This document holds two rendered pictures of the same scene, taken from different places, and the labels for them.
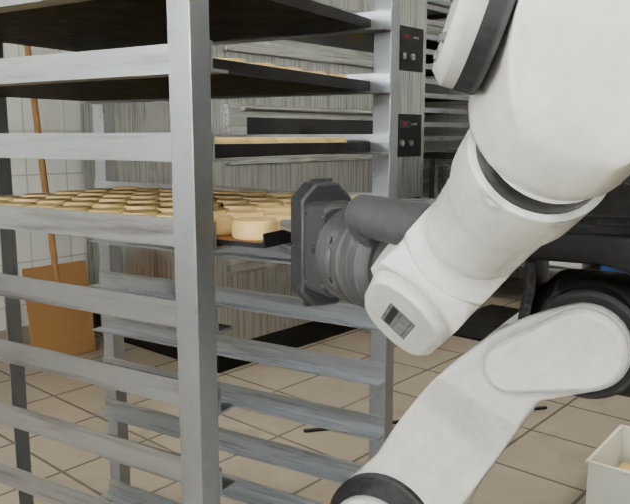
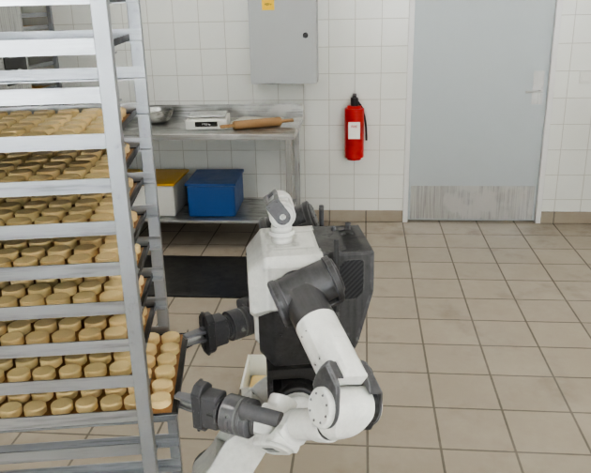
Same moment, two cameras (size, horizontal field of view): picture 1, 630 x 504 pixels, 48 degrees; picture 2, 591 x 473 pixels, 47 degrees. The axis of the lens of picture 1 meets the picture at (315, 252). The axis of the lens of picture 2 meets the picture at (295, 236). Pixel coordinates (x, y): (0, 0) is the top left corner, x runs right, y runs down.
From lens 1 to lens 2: 1.14 m
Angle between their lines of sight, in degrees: 36
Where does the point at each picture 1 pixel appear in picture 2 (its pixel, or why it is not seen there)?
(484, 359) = not seen: hidden behind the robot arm
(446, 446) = (243, 454)
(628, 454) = (254, 370)
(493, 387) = not seen: hidden behind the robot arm
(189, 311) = (149, 450)
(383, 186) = (164, 322)
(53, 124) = not seen: outside the picture
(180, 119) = (139, 376)
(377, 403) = (173, 427)
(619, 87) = (355, 426)
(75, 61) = (53, 347)
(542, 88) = (341, 430)
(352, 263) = (241, 427)
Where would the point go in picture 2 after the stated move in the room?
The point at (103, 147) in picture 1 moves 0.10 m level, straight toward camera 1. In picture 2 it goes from (77, 385) to (106, 399)
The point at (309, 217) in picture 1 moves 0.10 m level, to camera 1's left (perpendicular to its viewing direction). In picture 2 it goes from (204, 403) to (163, 418)
